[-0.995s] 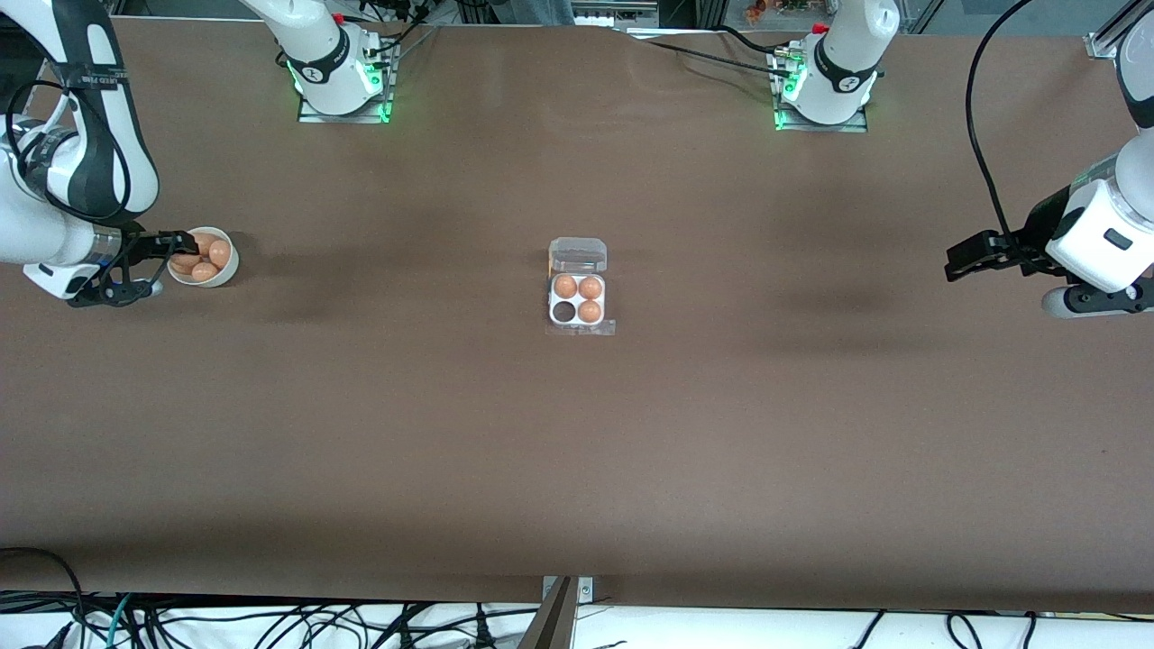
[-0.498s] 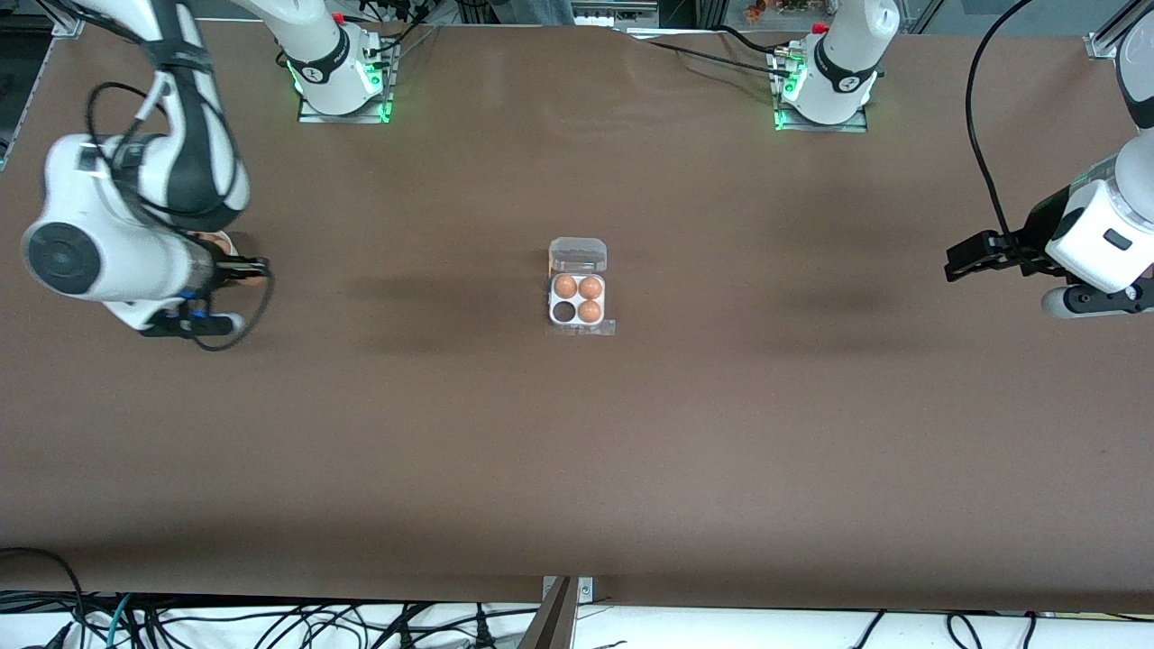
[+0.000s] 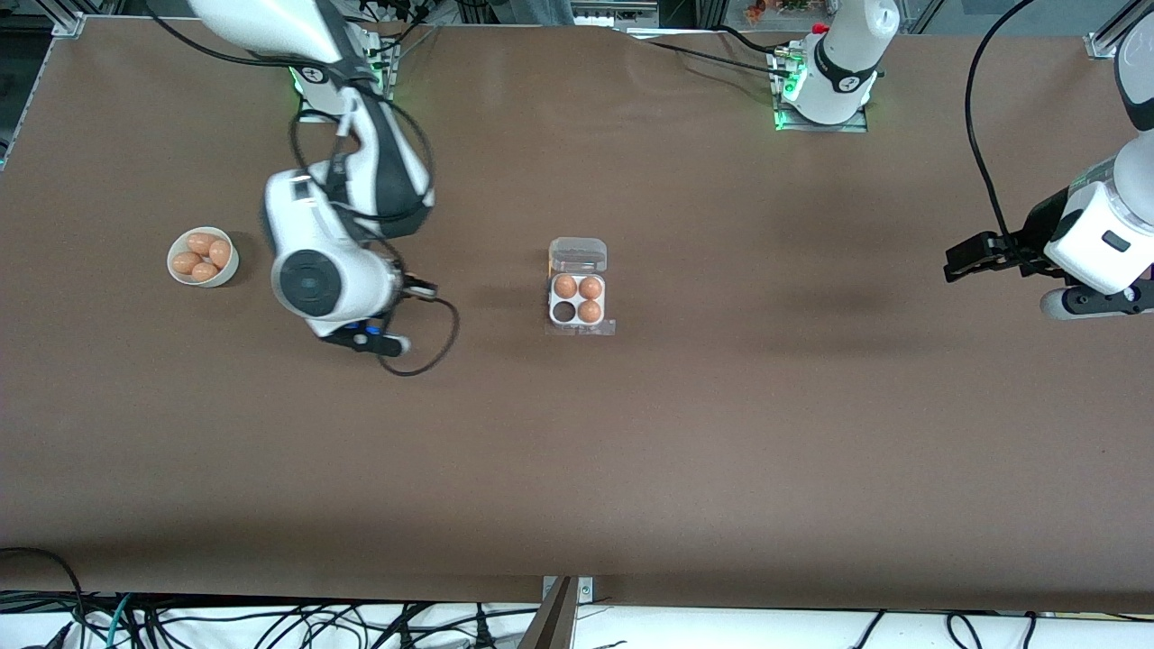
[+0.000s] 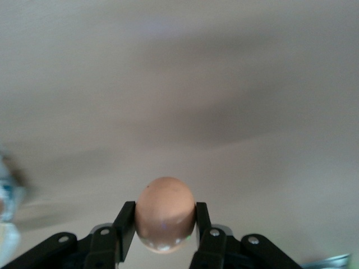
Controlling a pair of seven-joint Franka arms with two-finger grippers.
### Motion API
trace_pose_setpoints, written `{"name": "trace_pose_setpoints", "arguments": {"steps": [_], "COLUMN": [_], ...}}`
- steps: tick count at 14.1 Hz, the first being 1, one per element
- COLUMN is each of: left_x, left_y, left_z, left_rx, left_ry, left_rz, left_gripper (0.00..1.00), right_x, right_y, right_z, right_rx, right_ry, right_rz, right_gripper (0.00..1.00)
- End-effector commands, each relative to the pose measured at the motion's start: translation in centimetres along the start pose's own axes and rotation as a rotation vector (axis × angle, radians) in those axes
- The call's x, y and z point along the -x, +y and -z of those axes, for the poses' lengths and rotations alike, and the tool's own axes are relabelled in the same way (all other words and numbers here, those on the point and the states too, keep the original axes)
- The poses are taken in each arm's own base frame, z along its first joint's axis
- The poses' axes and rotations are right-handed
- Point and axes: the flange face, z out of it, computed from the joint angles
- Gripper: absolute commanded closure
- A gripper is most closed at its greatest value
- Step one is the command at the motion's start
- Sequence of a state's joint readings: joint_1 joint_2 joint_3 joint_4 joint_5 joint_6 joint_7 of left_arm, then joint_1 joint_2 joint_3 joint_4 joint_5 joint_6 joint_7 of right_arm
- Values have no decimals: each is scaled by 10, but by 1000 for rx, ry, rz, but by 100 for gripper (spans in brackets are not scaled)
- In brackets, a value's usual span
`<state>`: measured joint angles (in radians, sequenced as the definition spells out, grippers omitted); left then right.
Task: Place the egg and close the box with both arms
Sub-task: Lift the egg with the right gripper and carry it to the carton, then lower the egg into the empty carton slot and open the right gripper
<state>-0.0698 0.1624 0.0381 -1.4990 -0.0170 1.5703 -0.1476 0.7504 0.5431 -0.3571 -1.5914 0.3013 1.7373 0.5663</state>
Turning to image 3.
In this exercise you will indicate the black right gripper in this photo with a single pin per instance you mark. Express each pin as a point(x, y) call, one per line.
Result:
point(416, 282)

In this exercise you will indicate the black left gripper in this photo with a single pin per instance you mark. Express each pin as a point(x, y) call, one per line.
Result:
point(1043, 223)

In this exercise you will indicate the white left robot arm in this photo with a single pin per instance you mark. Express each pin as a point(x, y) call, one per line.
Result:
point(843, 63)

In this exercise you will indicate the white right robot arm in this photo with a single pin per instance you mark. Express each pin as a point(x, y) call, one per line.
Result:
point(315, 279)

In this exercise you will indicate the brown egg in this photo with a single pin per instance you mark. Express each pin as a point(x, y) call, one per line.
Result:
point(220, 254)
point(202, 242)
point(590, 311)
point(205, 272)
point(187, 262)
point(565, 287)
point(590, 287)

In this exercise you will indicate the clear plastic egg carton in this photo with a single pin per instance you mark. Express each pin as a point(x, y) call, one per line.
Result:
point(577, 255)

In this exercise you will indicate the white ceramic bowl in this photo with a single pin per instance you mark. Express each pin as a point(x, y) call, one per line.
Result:
point(223, 278)

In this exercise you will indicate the person in blue clothing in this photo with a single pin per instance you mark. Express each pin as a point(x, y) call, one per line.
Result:
point(532, 11)

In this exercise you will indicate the orange background items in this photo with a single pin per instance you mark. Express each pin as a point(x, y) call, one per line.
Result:
point(757, 9)

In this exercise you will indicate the white power strip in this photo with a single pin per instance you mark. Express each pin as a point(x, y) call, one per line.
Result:
point(618, 13)

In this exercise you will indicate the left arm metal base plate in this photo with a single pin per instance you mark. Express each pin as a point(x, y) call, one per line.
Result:
point(820, 127)

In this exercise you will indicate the aluminium frame profile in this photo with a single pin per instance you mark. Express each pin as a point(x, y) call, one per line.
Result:
point(1113, 36)
point(68, 20)

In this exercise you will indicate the small metal table bracket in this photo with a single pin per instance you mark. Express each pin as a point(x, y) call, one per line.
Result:
point(586, 590)

